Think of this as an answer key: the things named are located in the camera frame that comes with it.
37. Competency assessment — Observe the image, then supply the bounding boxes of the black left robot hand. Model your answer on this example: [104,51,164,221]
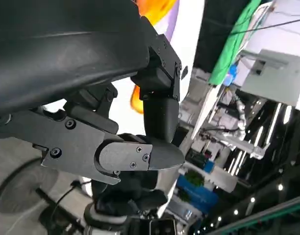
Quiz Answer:
[0,0,185,186]

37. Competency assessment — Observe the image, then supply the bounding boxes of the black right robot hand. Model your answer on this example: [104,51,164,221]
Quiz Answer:
[93,170,168,217]

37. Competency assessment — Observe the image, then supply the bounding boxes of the orange white toy bread roll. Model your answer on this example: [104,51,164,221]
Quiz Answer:
[129,85,146,115]
[136,0,178,25]

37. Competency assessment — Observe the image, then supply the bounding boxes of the blue box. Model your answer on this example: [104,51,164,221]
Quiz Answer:
[176,175,220,215]

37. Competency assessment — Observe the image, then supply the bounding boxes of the white desk board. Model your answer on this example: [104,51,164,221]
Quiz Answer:
[190,83,225,141]

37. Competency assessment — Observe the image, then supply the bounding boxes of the lilac plate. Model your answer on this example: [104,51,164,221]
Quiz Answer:
[156,0,181,51]

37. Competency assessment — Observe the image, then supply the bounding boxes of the green cloth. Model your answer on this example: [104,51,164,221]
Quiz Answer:
[208,0,263,86]

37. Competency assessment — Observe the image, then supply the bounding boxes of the grey machine box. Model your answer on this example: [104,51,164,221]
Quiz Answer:
[239,48,300,114]

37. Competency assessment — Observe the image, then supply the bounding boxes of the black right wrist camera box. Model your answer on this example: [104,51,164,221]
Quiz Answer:
[139,217,177,235]

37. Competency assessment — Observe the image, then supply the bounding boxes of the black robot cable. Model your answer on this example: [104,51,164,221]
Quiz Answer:
[50,180,81,222]

